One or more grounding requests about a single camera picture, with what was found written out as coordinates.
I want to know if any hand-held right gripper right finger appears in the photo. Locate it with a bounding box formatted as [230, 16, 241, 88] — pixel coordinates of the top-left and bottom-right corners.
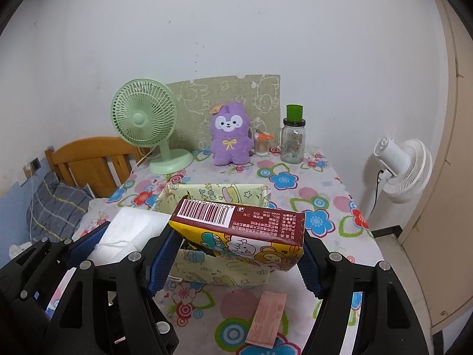
[297, 235, 429, 355]

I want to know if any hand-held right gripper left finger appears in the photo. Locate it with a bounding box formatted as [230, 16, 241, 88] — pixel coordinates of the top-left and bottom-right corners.
[44, 225, 184, 355]

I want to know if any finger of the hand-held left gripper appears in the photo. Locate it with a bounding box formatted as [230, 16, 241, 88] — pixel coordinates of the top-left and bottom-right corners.
[107, 290, 180, 355]
[0, 222, 111, 298]

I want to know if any white tissue cloth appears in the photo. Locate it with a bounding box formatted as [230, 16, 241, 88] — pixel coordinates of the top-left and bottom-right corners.
[89, 207, 174, 267]

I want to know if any cartoon print snack box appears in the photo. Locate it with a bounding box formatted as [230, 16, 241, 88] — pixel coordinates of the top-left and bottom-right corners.
[168, 198, 307, 272]

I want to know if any cartoon print fabric storage box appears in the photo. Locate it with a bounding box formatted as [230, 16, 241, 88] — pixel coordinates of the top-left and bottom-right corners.
[152, 183, 274, 287]

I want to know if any grey plaid pillow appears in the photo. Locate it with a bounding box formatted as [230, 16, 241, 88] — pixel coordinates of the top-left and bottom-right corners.
[27, 172, 93, 243]

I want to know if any pink paper packet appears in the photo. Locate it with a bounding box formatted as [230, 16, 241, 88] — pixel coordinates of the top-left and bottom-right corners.
[244, 290, 288, 348]

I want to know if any floral tablecloth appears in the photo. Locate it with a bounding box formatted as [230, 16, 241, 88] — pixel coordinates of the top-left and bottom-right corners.
[72, 148, 385, 355]

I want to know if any wooden bed headboard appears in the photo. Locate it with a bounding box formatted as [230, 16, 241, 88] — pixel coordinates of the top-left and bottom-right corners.
[44, 137, 152, 198]

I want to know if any glass jar mug green lid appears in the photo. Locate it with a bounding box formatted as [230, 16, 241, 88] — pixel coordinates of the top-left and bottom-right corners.
[279, 104, 307, 164]

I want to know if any cotton swab container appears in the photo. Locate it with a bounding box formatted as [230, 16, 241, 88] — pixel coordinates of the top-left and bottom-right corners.
[253, 128, 274, 157]

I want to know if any purple plush toy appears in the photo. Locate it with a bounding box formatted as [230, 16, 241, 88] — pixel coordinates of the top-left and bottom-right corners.
[210, 103, 255, 167]

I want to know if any green desk fan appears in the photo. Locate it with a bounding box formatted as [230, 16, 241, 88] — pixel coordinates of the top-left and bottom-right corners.
[111, 78, 195, 174]

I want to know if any white clip fan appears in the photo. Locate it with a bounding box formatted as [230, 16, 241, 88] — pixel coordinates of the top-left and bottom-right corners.
[373, 137, 433, 205]

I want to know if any beige cartoon print mat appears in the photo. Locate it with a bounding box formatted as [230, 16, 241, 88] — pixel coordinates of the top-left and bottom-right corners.
[166, 75, 281, 152]

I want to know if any beige wooden door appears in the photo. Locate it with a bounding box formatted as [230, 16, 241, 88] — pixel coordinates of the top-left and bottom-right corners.
[401, 0, 473, 333]

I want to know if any wall power socket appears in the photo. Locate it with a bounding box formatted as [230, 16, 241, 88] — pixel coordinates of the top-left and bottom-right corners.
[23, 157, 41, 178]

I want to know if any black fan cable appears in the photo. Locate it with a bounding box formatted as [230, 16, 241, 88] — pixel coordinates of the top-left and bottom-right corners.
[375, 168, 385, 230]

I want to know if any white fan cable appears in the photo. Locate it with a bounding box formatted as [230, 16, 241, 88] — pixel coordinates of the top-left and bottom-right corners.
[134, 147, 155, 168]

